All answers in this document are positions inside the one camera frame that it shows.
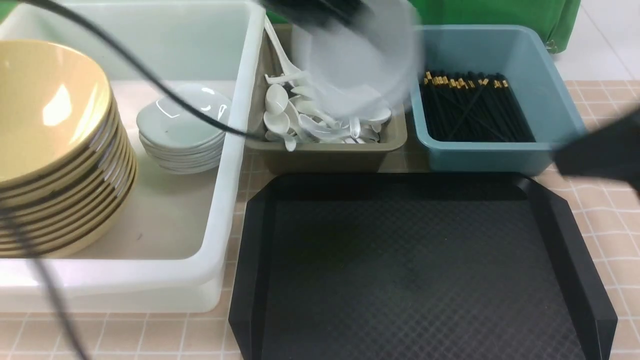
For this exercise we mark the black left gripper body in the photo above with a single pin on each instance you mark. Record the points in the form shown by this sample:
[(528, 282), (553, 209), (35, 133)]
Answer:
[(317, 13)]

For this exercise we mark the white square sauce dish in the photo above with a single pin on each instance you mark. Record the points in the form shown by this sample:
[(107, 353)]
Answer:
[(345, 85)]

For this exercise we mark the yellow noodle bowl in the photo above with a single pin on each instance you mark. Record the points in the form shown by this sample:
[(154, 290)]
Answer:
[(53, 100)]

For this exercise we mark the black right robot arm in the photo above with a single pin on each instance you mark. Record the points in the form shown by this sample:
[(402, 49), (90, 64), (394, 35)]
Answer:
[(610, 153)]

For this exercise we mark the pile of white spoons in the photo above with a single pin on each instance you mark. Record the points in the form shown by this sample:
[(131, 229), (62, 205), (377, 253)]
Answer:
[(291, 116)]

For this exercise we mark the olive plastic spoon bin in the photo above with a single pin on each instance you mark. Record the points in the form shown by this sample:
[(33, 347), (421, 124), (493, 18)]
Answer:
[(316, 157)]

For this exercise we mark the pile of black chopsticks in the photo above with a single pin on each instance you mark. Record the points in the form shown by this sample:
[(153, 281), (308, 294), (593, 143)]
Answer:
[(472, 107)]

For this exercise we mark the blue plastic chopstick bin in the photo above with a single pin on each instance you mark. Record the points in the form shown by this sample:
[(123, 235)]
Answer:
[(518, 53)]

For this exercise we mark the stack of white dishes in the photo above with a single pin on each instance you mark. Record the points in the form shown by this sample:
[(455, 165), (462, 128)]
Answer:
[(178, 141)]

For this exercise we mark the green cloth backdrop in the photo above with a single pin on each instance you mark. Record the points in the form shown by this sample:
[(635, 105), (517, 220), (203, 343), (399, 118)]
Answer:
[(386, 28)]

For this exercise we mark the black serving tray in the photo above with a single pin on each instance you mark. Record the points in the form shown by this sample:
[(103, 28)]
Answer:
[(416, 266)]

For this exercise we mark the white plastic tub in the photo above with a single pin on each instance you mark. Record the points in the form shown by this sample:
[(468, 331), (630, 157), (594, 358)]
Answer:
[(166, 251)]

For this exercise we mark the stack of yellow bowls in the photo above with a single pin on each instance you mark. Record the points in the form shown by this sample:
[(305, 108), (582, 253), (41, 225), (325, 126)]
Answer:
[(68, 204)]

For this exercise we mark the checkered beige tablecloth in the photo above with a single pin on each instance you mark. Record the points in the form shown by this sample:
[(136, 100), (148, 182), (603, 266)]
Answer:
[(607, 214)]

